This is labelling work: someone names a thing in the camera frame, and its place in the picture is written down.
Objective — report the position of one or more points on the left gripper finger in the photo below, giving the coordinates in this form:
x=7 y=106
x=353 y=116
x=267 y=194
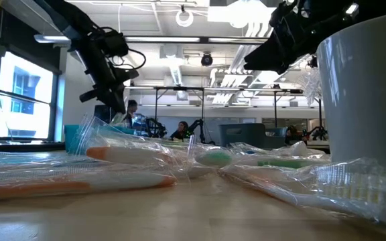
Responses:
x=120 y=105
x=105 y=98

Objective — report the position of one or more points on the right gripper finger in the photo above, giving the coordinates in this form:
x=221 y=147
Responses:
x=281 y=67
x=270 y=52

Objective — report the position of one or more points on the green toothbrush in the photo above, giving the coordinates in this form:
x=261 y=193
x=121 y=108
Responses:
x=216 y=159
x=117 y=120
x=166 y=140

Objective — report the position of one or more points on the background black robot arm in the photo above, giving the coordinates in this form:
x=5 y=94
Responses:
x=318 y=134
x=198 y=124
x=156 y=129

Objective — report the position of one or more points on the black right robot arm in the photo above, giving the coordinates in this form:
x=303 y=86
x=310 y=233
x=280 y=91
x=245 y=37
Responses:
x=377 y=5

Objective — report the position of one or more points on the person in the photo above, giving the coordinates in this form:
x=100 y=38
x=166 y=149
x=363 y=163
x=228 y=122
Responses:
x=132 y=107
x=181 y=129

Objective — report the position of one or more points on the black monitor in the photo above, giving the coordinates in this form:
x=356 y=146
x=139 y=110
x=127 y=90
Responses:
x=102 y=114

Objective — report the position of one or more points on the teal plastic bin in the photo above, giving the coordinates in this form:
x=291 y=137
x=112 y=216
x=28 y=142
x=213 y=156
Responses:
x=69 y=134

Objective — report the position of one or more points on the teal plastic lid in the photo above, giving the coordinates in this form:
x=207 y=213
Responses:
x=18 y=159

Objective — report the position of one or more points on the black rig frame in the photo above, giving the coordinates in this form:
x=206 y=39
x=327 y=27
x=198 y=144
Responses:
x=179 y=88
x=275 y=107

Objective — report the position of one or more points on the black window frame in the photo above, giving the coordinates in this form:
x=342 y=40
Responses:
x=56 y=110

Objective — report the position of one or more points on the black round ceiling camera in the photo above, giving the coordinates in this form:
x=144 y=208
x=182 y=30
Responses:
x=206 y=60

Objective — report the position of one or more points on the silver ceiling duct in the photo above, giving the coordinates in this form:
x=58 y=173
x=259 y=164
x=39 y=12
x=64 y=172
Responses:
x=177 y=75

